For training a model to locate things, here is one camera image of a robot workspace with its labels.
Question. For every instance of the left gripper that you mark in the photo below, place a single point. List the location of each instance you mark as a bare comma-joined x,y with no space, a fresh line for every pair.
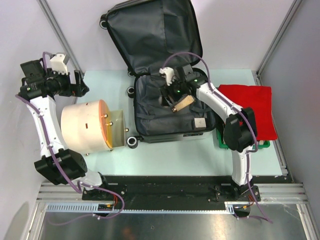
78,89

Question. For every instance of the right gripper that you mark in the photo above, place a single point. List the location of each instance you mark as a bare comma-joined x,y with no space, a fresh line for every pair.
166,90

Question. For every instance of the beige wooden block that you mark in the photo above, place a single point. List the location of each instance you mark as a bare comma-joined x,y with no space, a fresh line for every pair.
185,102

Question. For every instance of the beige drum with orange lid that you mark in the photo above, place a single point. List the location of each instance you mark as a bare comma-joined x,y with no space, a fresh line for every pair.
91,127

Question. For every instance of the white square box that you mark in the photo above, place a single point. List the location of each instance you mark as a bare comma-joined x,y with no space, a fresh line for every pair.
199,123

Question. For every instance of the white black space suitcase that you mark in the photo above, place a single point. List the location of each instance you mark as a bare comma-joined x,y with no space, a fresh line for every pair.
149,35

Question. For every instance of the red cloth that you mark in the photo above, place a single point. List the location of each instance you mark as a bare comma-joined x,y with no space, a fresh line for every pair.
259,98

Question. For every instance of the green plastic tray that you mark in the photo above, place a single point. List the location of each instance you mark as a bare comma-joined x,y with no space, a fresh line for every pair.
262,144

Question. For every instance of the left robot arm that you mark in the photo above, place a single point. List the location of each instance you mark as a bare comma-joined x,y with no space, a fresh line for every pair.
58,164

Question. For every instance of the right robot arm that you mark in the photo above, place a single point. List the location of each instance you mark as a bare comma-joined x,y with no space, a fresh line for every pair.
239,124

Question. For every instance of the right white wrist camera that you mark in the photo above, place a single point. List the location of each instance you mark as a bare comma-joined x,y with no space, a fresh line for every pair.
169,74

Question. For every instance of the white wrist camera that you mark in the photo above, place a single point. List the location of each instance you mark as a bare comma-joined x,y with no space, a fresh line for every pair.
169,74
59,63

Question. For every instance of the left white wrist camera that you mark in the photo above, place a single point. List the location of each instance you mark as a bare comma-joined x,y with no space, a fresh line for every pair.
59,63

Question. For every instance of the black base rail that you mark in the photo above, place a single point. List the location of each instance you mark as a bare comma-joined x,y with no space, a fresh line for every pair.
166,195

